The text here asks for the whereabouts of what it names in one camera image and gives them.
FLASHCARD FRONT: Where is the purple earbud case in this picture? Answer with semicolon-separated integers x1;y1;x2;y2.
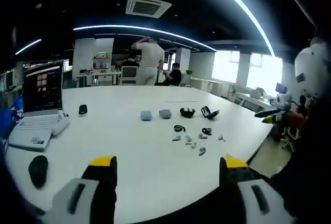
158;109;172;120

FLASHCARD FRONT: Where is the computer monitor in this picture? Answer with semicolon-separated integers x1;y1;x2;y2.
275;82;288;94

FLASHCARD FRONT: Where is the black computer mouse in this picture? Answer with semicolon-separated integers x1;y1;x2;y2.
27;154;49;189

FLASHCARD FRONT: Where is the plain black earbud case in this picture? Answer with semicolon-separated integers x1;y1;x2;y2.
201;106;220;120

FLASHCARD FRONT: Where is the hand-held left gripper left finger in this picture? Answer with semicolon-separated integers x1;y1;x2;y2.
41;156;118;224

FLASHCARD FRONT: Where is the blue earbud case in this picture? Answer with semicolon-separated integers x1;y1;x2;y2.
140;110;154;122

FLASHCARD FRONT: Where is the person's right hand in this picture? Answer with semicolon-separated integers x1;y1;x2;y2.
283;109;308;132

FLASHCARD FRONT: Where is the ceiling light strip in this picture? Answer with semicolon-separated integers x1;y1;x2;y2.
14;38;42;55
203;0;276;57
73;24;218;52

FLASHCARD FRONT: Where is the white table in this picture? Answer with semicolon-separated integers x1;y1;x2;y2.
5;85;275;224

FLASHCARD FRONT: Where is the black cartoon-eyed earbud case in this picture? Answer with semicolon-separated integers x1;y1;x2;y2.
179;107;196;118

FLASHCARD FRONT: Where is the display shelf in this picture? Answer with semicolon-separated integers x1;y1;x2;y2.
92;51;113;70

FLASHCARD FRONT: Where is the ceiling air conditioner vent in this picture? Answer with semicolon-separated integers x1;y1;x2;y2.
125;0;173;19

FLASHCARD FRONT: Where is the white office chair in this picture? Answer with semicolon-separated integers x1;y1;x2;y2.
121;65;139;86
280;126;301;153

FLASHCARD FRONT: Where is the white worn device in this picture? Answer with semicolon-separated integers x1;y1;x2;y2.
294;36;331;98

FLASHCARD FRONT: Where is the potted plant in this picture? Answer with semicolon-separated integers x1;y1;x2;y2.
254;86;267;99

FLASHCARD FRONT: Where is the silver laptop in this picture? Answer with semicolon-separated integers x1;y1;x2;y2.
7;59;65;153

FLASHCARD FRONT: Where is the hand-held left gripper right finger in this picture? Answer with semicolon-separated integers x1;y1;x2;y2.
219;155;297;224

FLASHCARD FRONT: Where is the person's dark clothing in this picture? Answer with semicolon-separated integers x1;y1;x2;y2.
268;99;331;224

